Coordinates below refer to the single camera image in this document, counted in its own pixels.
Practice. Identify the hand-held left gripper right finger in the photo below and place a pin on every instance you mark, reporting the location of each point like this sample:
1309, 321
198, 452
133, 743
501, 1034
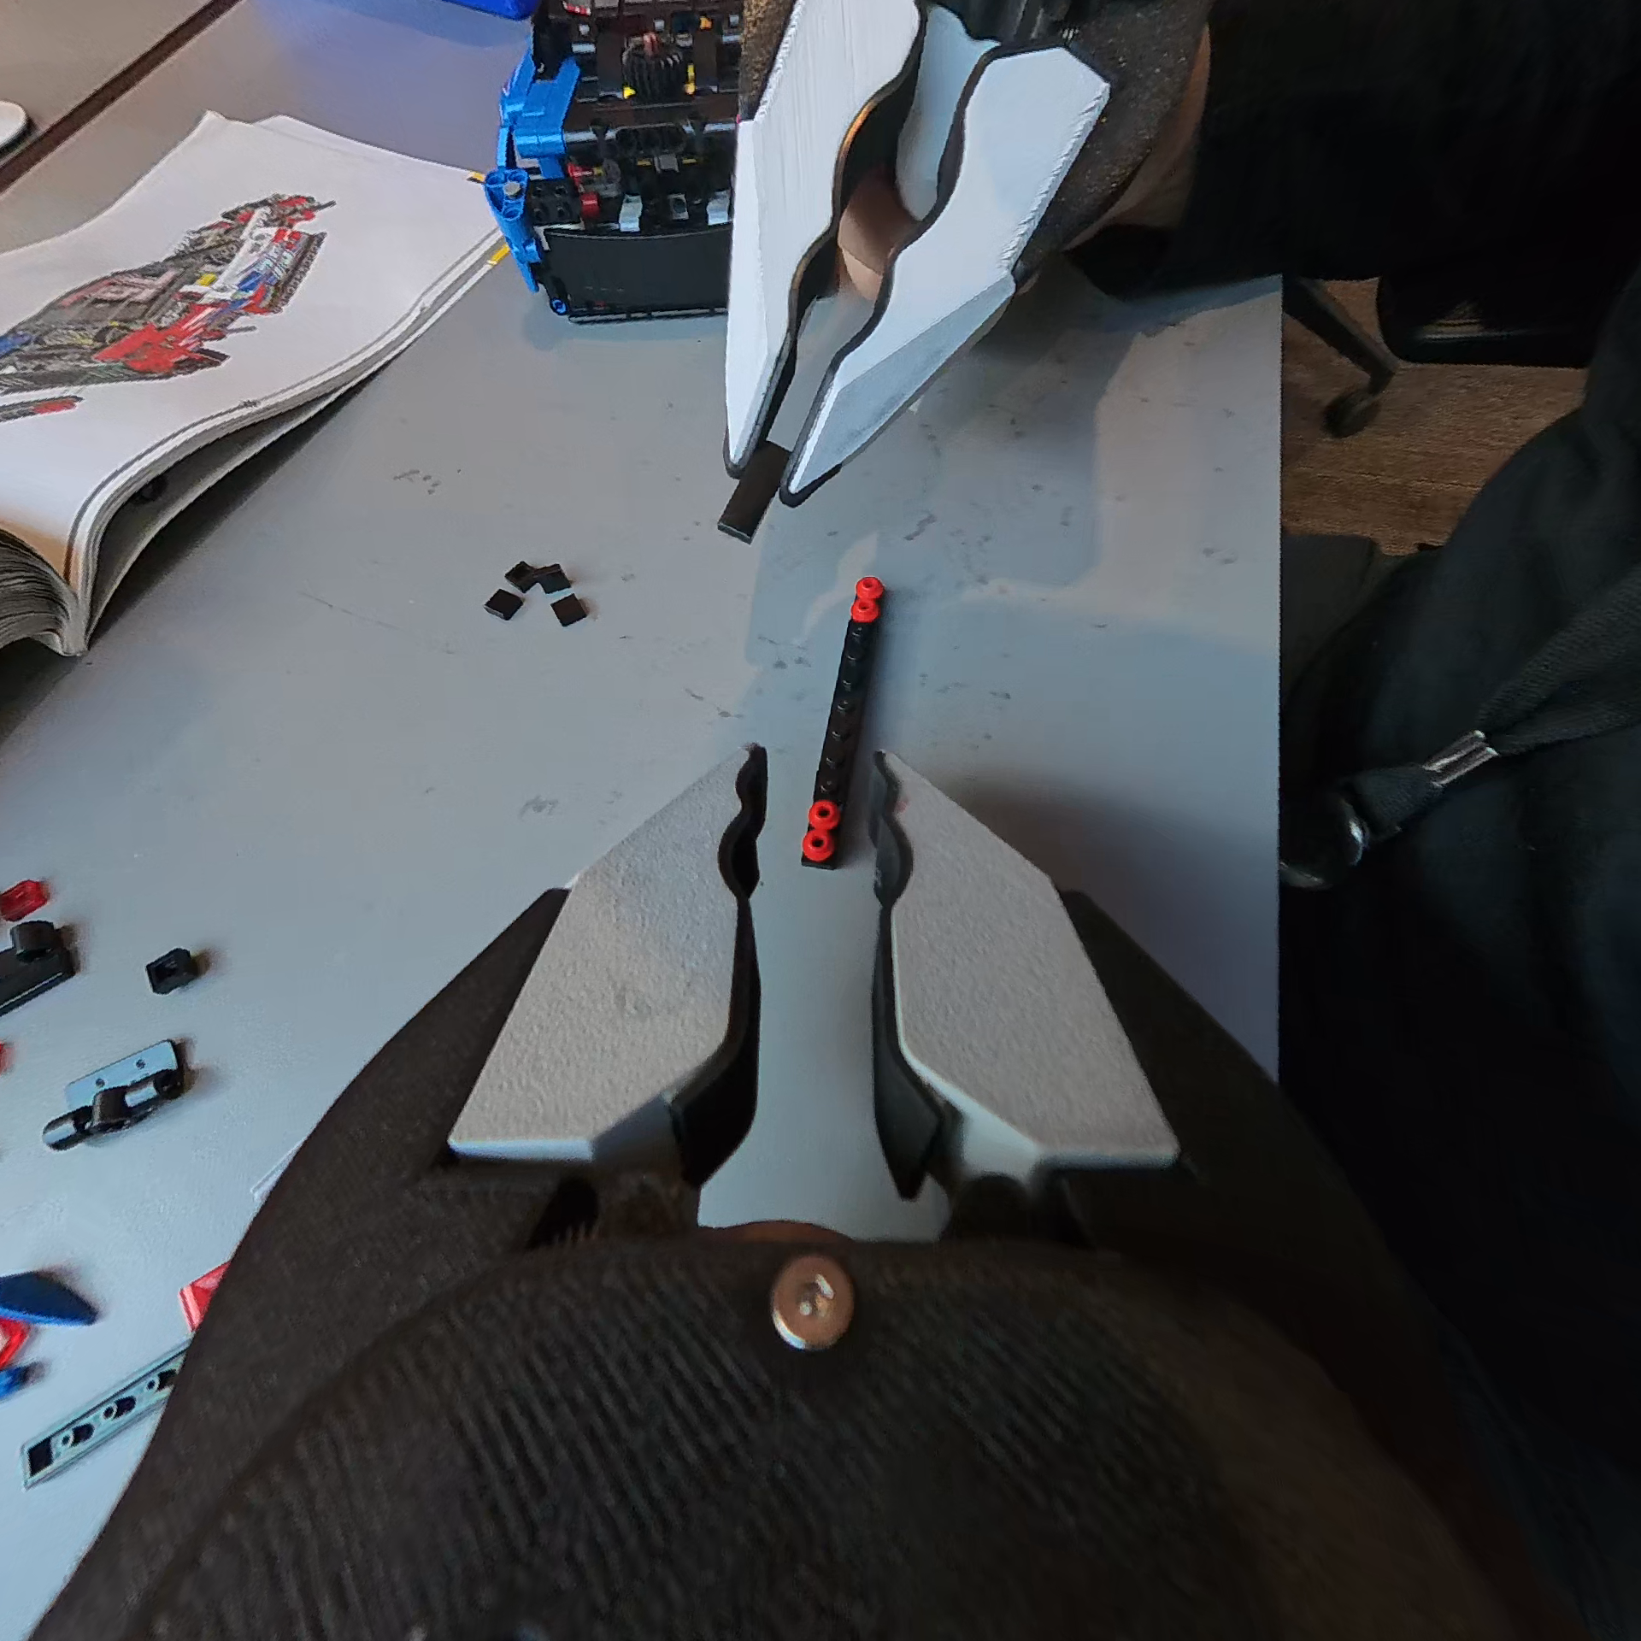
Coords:
1012, 1013

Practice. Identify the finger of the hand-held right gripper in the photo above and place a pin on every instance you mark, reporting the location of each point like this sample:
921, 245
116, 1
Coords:
1012, 167
788, 192

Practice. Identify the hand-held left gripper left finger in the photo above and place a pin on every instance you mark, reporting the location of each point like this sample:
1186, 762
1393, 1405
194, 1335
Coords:
628, 1001

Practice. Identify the long black tile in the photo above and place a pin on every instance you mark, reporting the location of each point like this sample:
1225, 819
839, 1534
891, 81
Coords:
751, 495

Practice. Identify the black beam with red pins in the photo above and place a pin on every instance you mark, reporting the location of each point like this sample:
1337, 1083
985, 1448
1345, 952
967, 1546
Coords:
840, 718

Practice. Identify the person's right forearm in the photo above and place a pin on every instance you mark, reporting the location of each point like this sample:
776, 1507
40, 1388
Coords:
1386, 128

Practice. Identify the grey desk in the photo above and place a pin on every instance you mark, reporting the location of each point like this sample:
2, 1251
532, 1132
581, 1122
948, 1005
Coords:
385, 796

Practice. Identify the person's right hand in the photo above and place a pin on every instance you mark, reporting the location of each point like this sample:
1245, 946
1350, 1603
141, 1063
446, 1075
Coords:
872, 237

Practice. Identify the black and blue brick model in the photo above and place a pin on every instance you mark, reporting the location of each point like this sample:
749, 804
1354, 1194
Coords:
641, 243

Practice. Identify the black office chair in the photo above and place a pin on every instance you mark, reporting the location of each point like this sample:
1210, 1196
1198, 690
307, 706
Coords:
1372, 360

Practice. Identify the small black cube brick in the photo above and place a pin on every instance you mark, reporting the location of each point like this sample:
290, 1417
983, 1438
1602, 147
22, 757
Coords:
170, 972

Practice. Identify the clear red toy piece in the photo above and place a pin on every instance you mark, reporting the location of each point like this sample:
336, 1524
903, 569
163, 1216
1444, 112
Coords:
206, 1298

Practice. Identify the grey and black connector piece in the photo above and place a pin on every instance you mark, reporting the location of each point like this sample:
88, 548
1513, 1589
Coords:
116, 1093

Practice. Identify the black hinge brick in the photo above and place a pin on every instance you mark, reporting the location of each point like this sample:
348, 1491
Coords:
32, 975

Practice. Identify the red flat toy piece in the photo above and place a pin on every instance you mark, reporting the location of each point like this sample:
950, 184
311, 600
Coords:
20, 899

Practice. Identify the open instruction booklet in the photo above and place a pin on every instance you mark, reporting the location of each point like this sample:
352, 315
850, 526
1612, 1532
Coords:
192, 385

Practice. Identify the dark blue curved toy piece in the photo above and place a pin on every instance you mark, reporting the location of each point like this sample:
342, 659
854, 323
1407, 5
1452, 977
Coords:
45, 1298

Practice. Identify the long light grey perforated strip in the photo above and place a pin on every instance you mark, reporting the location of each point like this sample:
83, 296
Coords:
110, 1411

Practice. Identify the small red toy piece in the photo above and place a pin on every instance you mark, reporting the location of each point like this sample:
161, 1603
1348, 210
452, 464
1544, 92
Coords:
10, 1343

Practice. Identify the white rounded object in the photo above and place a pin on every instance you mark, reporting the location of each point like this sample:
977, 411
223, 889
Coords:
8, 126

